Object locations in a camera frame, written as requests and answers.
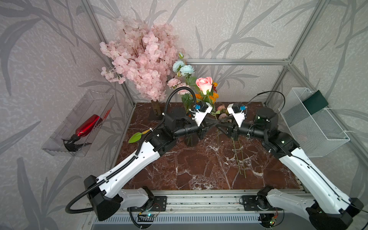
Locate pale pink carnation stem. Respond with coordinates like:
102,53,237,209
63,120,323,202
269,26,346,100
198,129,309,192
167,78,190,95

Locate white wire mesh basket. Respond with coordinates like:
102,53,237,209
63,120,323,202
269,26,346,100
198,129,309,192
281,88,350,158

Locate pink cherry blossom tree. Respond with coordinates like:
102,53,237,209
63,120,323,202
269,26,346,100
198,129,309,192
100,17,179,102

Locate pink ranunculus flower stem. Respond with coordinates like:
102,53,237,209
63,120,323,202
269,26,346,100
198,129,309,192
216,113,246,178

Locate dark green card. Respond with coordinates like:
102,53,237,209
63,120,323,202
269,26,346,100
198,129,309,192
302,90,329,115

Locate red and orange flowers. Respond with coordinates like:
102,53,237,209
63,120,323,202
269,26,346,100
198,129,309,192
195,82,219,105

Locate green yellow garden trowel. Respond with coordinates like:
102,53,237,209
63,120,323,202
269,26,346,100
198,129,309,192
128,128,152,144

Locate light blue carnation stem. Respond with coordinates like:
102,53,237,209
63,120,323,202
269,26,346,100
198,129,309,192
172,52,196,87

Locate clear plastic wall bin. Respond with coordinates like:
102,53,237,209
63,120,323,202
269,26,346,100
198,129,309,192
42,90,115,157

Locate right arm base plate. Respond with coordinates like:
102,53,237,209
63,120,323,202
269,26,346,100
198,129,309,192
239,195,276,211

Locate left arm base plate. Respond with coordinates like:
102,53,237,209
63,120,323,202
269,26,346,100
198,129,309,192
130,196,167,212

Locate aluminium front rail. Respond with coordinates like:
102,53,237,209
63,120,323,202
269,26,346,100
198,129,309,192
82,189,325,215

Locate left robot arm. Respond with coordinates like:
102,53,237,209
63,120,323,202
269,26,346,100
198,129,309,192
84,103,213,221

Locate left black corrugated cable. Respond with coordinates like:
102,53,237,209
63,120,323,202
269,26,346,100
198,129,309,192
65,86,198,215

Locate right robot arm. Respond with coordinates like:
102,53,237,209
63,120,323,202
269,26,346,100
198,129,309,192
217,103,364,230

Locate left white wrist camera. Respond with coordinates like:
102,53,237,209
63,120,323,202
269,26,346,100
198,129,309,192
190,101,213,127

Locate peach pink peony stem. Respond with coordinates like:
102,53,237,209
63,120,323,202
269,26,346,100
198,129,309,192
215,104,241,173

